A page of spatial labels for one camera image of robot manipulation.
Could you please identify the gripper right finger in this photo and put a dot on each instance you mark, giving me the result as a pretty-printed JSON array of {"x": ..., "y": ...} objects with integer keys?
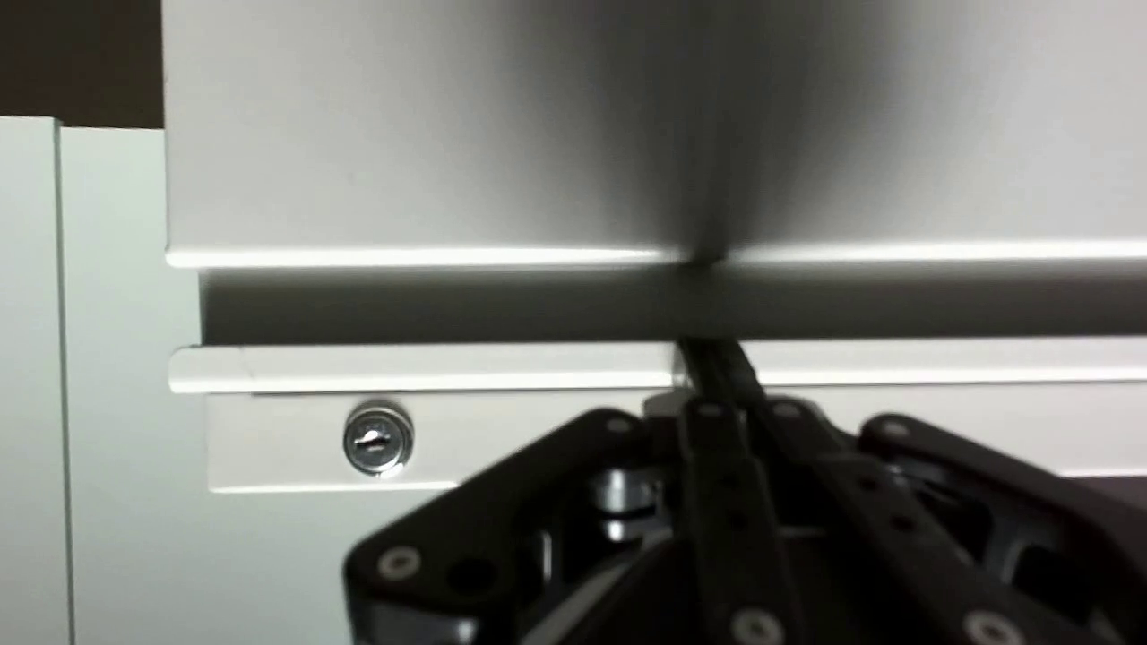
[{"x": 905, "y": 528}]

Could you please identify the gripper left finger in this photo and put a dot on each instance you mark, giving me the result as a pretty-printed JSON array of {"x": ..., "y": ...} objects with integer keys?
[{"x": 502, "y": 502}]

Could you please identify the silver cabinet lock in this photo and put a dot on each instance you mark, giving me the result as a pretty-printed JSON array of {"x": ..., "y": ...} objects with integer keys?
[{"x": 378, "y": 438}]

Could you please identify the white file cabinet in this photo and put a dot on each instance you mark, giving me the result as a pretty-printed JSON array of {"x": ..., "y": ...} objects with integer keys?
[{"x": 376, "y": 161}]

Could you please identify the white drawer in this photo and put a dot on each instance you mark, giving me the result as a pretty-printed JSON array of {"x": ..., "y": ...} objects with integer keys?
[{"x": 358, "y": 134}]

